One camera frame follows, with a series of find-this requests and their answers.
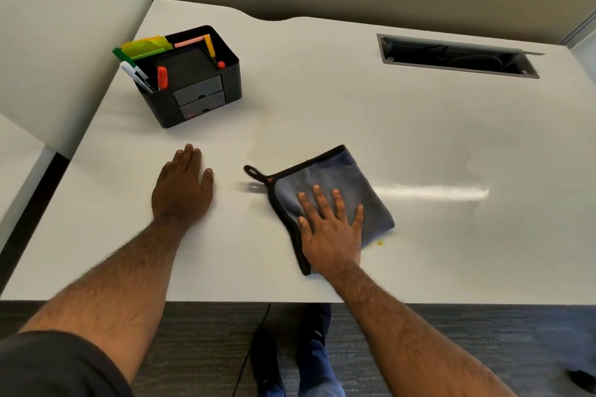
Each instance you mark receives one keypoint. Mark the person's right hand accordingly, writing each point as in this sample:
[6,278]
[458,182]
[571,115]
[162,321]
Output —
[331,243]

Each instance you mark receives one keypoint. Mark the person's left hand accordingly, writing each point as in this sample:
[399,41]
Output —
[179,192]

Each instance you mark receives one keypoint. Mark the person's right little finger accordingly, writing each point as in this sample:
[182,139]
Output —
[358,220]

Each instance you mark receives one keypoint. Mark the person's left middle finger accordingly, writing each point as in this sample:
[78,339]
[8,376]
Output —
[186,157]

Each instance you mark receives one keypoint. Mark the person's right middle finger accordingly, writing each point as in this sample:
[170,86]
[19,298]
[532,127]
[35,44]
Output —
[322,202]

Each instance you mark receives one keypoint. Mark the person's left little finger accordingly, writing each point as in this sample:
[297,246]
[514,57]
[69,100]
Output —
[164,172]

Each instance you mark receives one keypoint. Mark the person's left thumb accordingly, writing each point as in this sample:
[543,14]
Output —
[207,180]

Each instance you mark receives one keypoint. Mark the person's right thumb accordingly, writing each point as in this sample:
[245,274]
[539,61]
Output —
[305,229]

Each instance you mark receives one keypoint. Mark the grey black-edged microfibre cloth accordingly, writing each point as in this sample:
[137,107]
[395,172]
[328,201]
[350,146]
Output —
[326,178]

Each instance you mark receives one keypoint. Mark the person's right forearm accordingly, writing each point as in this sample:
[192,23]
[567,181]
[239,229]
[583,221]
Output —
[400,336]

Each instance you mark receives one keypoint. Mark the person's left forearm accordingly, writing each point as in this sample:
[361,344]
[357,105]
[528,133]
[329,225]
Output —
[116,285]

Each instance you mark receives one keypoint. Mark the black desk organizer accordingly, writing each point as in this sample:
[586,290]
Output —
[195,80]

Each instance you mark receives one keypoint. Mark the orange highlighter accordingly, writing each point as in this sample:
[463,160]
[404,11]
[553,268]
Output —
[162,77]

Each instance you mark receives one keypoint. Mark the white marker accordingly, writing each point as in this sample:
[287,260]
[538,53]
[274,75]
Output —
[135,76]

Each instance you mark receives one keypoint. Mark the yellow pencil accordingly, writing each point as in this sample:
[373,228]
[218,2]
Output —
[210,47]

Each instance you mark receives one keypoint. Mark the pink sticky flags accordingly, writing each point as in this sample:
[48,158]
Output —
[188,41]

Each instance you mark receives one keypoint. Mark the yellow-green sticky notes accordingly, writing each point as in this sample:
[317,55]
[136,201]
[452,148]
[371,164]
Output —
[146,47]

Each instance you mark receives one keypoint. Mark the green marker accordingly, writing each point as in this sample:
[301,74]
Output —
[122,56]

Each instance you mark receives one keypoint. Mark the person's blue jeans leg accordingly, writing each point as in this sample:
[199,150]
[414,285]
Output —
[316,355]

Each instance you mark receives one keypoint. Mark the person's black shoe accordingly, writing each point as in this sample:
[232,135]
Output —
[266,364]

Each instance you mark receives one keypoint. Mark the person's dark shirt sleeve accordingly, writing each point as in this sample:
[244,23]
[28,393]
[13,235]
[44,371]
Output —
[51,366]

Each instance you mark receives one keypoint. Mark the black object on carpet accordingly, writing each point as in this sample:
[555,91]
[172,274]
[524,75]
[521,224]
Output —
[583,380]

